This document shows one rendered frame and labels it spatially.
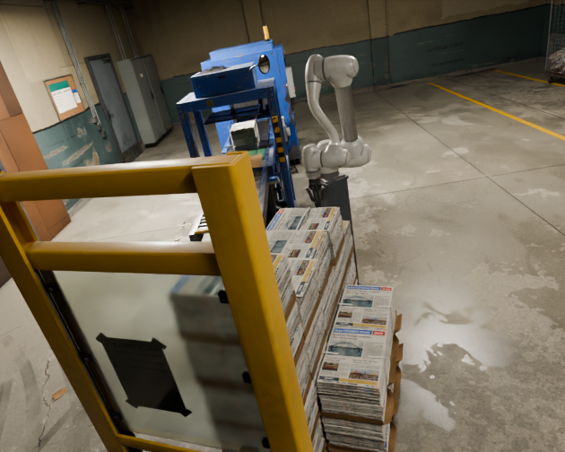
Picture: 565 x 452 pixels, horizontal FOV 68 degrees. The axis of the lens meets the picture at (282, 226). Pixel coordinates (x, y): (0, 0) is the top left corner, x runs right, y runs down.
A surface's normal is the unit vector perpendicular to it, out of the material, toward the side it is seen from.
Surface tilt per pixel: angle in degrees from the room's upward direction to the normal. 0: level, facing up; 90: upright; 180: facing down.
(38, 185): 90
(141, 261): 90
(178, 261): 90
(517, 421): 0
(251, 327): 90
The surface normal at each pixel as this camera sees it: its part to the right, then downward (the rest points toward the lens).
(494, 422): -0.18, -0.88
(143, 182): -0.30, 0.47
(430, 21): 0.00, 0.44
